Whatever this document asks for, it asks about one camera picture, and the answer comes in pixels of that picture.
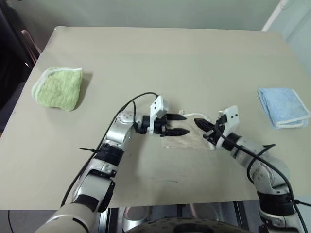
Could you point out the dark dotted rounded shape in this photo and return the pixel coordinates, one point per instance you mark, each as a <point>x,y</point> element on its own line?
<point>182,227</point>

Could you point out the white wall pipe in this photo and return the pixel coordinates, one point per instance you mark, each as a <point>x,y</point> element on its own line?
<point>274,15</point>

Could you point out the grey metal table frame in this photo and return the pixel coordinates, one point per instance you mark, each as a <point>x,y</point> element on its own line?
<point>239,213</point>

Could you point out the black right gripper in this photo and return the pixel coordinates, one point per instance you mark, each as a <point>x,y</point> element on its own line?
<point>215,134</point>

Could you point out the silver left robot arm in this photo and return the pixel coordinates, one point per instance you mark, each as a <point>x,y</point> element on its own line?
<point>116,133</point>

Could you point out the folded green towel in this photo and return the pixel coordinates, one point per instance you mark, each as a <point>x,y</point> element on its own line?
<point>58,89</point>

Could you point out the dark chair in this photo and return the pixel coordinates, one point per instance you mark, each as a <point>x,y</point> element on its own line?
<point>12,48</point>

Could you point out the folded blue towel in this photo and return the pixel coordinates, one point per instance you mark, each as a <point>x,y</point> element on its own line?
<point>279,106</point>

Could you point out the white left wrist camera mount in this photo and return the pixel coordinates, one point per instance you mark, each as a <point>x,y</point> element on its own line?
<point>157,104</point>

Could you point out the beige towel with white trim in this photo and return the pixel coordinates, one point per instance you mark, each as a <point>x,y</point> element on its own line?
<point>184,142</point>

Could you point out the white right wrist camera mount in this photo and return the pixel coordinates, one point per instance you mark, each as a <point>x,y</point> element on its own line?
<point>232,119</point>

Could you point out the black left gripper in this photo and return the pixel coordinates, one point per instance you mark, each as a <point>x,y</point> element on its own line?
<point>160,126</point>

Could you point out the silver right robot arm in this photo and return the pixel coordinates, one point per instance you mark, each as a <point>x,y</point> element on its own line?
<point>267,167</point>

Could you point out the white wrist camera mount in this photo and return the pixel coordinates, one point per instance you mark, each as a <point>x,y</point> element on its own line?
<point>232,119</point>
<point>157,104</point>

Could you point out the pale rounded shape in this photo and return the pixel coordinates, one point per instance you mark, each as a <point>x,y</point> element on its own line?
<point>133,218</point>

